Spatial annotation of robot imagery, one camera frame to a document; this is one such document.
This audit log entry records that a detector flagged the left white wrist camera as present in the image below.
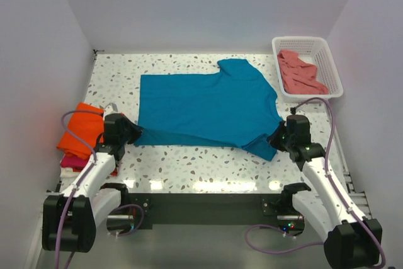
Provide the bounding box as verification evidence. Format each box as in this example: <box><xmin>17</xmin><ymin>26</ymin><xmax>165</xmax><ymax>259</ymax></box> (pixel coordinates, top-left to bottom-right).
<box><xmin>103</xmin><ymin>103</ymin><xmax>119</xmax><ymax>118</ymax></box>

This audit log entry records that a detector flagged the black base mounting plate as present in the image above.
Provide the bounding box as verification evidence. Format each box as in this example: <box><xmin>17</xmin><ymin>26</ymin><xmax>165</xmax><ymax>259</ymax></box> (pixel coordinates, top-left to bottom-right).
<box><xmin>105</xmin><ymin>192</ymin><xmax>306</xmax><ymax>238</ymax></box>

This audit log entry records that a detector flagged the white folded t shirt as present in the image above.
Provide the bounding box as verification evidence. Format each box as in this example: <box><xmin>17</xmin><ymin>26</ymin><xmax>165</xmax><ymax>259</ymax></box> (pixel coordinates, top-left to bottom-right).
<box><xmin>60</xmin><ymin>168</ymin><xmax>81</xmax><ymax>179</ymax></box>

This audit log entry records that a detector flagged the orange folded t shirt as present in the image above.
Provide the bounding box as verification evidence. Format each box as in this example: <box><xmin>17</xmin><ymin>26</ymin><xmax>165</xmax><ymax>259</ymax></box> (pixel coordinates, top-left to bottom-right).
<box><xmin>57</xmin><ymin>103</ymin><xmax>104</xmax><ymax>159</ymax></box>

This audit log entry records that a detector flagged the aluminium rail frame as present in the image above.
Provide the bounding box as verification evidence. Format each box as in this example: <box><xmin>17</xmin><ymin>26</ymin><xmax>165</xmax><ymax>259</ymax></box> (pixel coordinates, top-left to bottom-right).
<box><xmin>44</xmin><ymin>170</ymin><xmax>372</xmax><ymax>218</ymax></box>

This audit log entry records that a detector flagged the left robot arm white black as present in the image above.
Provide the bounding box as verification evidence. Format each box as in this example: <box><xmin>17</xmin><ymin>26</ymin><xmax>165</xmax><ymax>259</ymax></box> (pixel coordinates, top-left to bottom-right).
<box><xmin>42</xmin><ymin>112</ymin><xmax>142</xmax><ymax>253</ymax></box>

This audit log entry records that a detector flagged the salmon pink t shirt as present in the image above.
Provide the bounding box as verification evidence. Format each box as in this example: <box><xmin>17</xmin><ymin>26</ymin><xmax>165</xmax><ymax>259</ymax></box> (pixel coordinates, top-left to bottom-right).
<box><xmin>277</xmin><ymin>50</ymin><xmax>329</xmax><ymax>94</ymax></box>

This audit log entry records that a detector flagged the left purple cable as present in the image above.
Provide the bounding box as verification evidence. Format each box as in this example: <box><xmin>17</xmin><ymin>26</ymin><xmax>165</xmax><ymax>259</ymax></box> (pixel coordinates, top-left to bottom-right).
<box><xmin>54</xmin><ymin>110</ymin><xmax>106</xmax><ymax>269</ymax></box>

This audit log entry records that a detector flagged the magenta folded t shirt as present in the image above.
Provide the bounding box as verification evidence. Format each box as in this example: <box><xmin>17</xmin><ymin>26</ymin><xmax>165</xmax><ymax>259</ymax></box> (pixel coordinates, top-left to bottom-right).
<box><xmin>60</xmin><ymin>154</ymin><xmax>119</xmax><ymax>177</ymax></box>

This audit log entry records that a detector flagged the blue t shirt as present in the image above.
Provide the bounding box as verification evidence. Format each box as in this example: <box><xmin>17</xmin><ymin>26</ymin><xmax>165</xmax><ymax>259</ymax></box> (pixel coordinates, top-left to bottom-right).
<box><xmin>136</xmin><ymin>59</ymin><xmax>282</xmax><ymax>161</ymax></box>

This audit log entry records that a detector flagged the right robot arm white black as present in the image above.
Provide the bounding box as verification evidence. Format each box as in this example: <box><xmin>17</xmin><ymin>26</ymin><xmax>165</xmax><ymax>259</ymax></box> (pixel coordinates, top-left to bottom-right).
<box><xmin>268</xmin><ymin>114</ymin><xmax>384</xmax><ymax>268</ymax></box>

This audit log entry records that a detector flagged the white plastic basket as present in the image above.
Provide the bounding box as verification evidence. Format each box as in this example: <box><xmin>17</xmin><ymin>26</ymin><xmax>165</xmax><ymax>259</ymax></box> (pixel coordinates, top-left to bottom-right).
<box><xmin>271</xmin><ymin>36</ymin><xmax>343</xmax><ymax>100</ymax></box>

